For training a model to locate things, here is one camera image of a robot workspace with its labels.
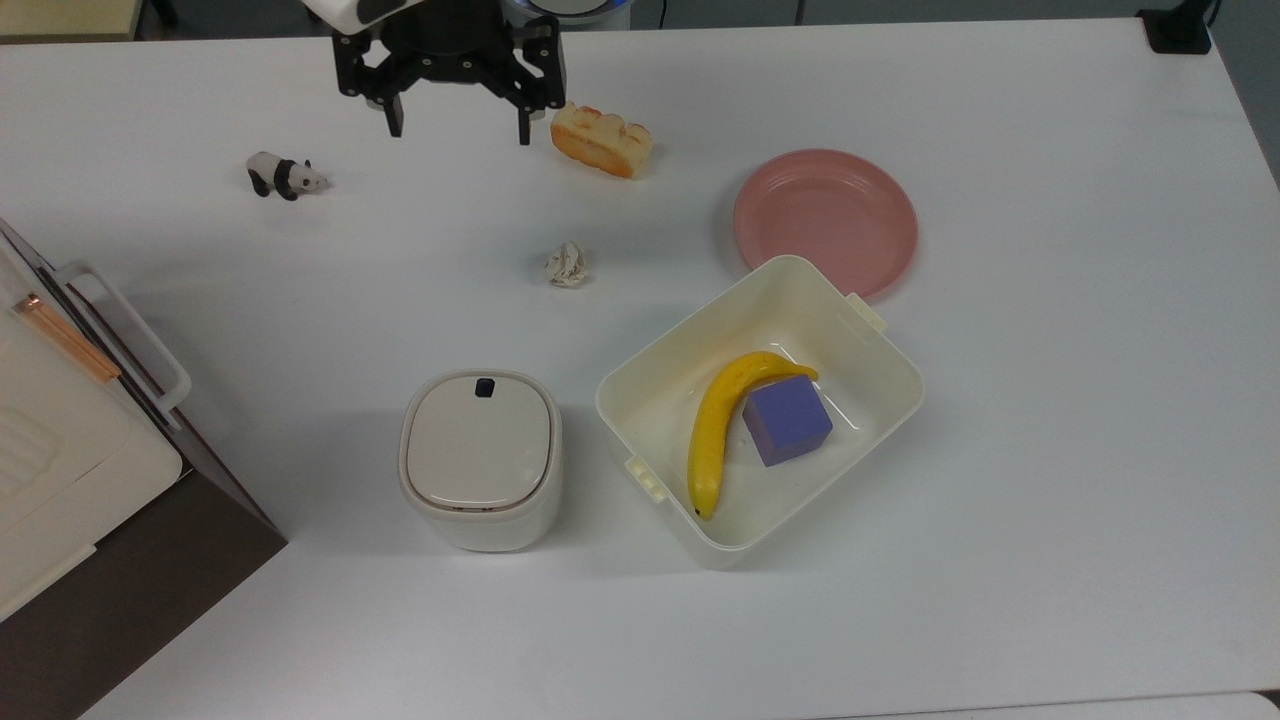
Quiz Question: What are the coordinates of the cream open plastic bin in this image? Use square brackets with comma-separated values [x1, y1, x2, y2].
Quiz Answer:
[595, 254, 926, 571]

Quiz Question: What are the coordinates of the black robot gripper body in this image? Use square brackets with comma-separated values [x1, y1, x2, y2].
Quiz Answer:
[333, 15, 568, 111]

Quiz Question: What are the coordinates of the orange glazed bread loaf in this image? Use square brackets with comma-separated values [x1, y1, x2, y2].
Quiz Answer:
[550, 101, 656, 181]

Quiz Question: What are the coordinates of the black white panda figurine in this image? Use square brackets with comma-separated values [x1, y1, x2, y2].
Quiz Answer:
[246, 151, 330, 202]

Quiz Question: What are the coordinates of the dark brown drawer cabinet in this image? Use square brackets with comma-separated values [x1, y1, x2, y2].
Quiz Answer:
[0, 218, 289, 720]

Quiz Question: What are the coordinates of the purple cube block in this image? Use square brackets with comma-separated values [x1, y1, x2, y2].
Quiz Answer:
[741, 375, 834, 468]

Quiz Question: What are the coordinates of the white drawer handle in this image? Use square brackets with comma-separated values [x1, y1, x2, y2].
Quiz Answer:
[55, 260, 193, 433]

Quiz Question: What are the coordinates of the black table clamp mount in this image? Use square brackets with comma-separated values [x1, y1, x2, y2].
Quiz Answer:
[1137, 0, 1215, 55]

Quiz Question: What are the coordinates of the crumpled white paper ball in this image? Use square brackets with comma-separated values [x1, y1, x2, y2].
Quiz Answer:
[543, 241, 590, 289]

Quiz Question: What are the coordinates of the pink round plate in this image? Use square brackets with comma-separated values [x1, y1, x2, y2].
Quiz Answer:
[733, 149, 919, 301]

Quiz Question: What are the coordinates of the beige desk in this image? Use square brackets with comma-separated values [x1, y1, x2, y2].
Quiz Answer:
[0, 0, 143, 43]

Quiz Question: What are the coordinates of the cream lidded trash can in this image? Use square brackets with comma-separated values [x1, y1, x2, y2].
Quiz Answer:
[398, 369, 563, 553]

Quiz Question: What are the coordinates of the yellow banana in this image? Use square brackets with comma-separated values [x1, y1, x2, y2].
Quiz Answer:
[686, 350, 819, 521]

